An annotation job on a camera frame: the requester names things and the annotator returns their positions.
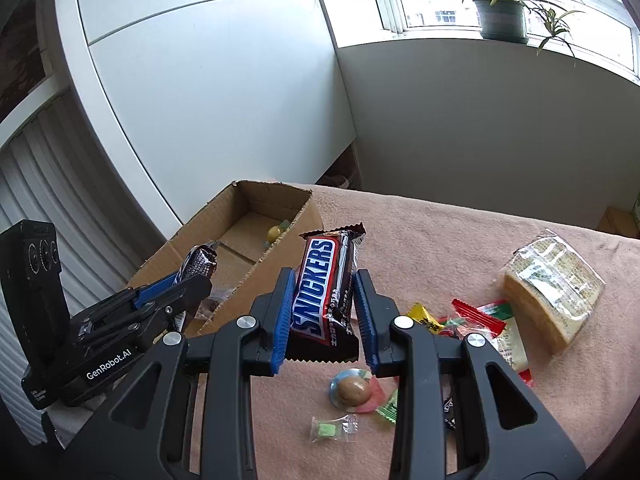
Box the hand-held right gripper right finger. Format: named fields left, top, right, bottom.
left=351, top=269, right=587, bottom=480

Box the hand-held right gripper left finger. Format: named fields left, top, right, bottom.
left=65, top=266, right=301, bottom=480

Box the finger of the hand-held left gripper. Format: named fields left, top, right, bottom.
left=137, top=275, right=214, bottom=324
left=131, top=271, right=188, bottom=310

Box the silver black snack packet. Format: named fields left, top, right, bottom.
left=175, top=241, right=222, bottom=286

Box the brown chocolate bar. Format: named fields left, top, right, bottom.
left=289, top=222, right=367, bottom=365

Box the yellow snack packet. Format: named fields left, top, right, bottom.
left=407, top=302, right=446, bottom=335

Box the cardboard box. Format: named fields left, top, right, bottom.
left=131, top=179, right=325, bottom=338

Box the round brown egg snack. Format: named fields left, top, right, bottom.
left=329, top=367, right=383, bottom=413

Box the yellow candy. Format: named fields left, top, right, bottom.
left=265, top=220, right=292, bottom=247

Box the small green snack packet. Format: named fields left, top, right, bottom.
left=376, top=389, right=399, bottom=426

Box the red snack packet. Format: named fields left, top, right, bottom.
left=450, top=298, right=506, bottom=341

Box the green candy in clear wrapper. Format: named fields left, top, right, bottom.
left=309, top=414, right=360, bottom=445

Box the white ribbed radiator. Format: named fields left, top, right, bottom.
left=0, top=85, right=166, bottom=411

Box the white green snack packet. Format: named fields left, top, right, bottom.
left=477, top=301, right=535, bottom=387

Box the sliced bread in clear bag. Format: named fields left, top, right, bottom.
left=501, top=229, right=606, bottom=356

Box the white cabinet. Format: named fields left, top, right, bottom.
left=55, top=0, right=358, bottom=241

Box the brown carton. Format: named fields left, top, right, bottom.
left=597, top=205, right=640, bottom=240

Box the potted spider plant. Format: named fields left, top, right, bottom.
left=461, top=0, right=586, bottom=63

